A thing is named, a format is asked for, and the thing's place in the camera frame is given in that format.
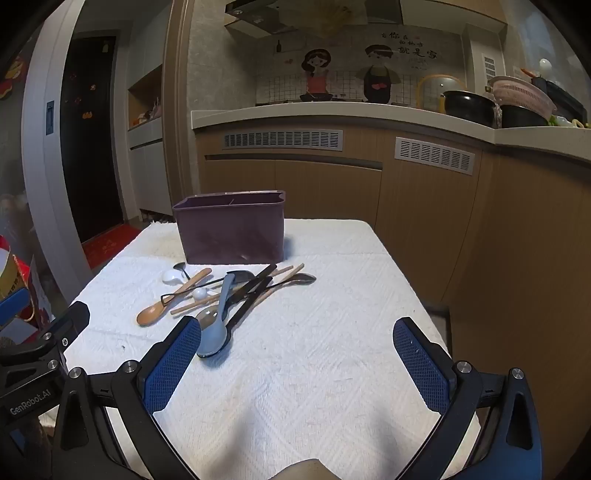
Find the wooden kitchen cabinet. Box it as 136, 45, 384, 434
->
194, 115, 591, 480

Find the blue-grey plastic spoon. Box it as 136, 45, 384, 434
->
196, 273, 236, 358

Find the short grey vent grille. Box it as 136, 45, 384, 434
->
394, 137, 476, 175

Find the glass lid with yellow rim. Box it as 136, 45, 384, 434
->
417, 74, 465, 112

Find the long-handled dark metal spoon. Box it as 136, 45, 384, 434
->
230, 272, 317, 303

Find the wooden spoon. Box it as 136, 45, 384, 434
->
137, 268, 213, 328

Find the pink plastic basket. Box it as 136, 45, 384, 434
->
488, 76, 557, 119

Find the purple plastic utensil holder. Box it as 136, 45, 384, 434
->
172, 189, 287, 265

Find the person's left hand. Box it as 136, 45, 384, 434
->
22, 412, 57, 480

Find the long grey vent grille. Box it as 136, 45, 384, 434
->
223, 129, 345, 152

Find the black cooking pot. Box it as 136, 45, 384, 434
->
442, 90, 498, 129

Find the dark entrance door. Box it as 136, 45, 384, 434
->
60, 34, 123, 245

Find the white textured towel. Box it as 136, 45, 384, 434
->
39, 217, 481, 480

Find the black bowl under basket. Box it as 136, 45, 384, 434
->
501, 105, 551, 129

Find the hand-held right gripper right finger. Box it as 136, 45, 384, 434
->
392, 316, 544, 480

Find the white shoe cabinet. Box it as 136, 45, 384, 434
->
126, 65, 172, 219

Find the red gift box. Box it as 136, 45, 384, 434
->
0, 234, 52, 334

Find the beige kitchen countertop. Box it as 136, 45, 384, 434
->
191, 102, 591, 163

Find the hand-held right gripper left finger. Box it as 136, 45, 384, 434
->
52, 315, 204, 480

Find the clutter on cabinet shelf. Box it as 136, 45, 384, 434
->
131, 98, 163, 127

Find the wooden chopstick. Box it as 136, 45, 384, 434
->
170, 265, 293, 316
250, 263, 305, 308

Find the black chopstick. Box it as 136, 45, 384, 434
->
225, 263, 278, 304
225, 277, 274, 334

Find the cartoon wall poster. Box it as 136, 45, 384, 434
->
255, 28, 465, 106

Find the black tray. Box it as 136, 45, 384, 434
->
531, 78, 588, 126

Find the red wall decoration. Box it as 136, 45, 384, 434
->
0, 54, 25, 99

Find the silver metal spoon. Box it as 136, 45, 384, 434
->
196, 307, 223, 330

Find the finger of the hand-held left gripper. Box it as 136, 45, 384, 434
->
0, 288, 31, 325
0, 301, 91, 385

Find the red doormat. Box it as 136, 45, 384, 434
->
82, 224, 144, 270

